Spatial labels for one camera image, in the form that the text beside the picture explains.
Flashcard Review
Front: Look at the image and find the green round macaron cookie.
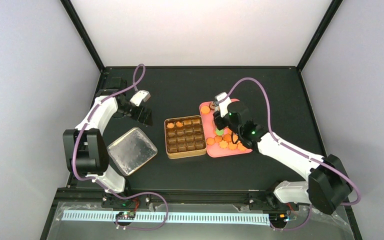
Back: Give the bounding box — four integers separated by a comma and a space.
214, 129, 225, 136

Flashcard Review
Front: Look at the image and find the orange flower cookie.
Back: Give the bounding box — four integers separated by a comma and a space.
175, 121, 183, 128
166, 122, 175, 129

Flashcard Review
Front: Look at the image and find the gold cookie tin box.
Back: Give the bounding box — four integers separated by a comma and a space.
164, 115, 207, 160

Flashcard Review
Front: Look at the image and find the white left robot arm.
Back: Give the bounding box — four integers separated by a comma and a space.
62, 79, 153, 199

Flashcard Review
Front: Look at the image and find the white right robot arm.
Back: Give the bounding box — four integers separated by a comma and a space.
213, 100, 354, 215

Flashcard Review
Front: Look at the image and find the pink plastic tray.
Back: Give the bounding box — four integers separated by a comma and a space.
199, 101, 252, 158

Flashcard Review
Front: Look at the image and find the chocolate sprinkled donut cookie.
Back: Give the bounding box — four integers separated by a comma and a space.
209, 102, 216, 111

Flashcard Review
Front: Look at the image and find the silver tin lid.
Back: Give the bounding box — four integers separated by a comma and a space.
107, 127, 158, 176

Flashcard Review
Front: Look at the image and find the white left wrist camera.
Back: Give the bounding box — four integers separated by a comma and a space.
129, 90, 151, 107

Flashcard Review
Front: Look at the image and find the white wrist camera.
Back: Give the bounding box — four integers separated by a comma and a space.
129, 90, 151, 107
214, 92, 232, 118

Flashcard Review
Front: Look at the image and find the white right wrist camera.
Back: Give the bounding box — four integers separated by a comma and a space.
214, 92, 232, 118

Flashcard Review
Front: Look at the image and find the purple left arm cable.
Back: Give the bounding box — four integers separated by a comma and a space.
72, 63, 170, 232

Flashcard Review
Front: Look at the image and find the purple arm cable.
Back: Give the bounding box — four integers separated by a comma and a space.
72, 63, 170, 232
223, 77, 362, 231

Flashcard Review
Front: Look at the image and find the light blue slotted cable duct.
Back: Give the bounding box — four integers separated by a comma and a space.
60, 210, 270, 226

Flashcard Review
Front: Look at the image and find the black enclosure frame post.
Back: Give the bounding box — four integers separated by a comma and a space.
60, 0, 105, 72

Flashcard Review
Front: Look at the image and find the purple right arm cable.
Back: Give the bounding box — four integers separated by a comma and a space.
223, 77, 362, 231

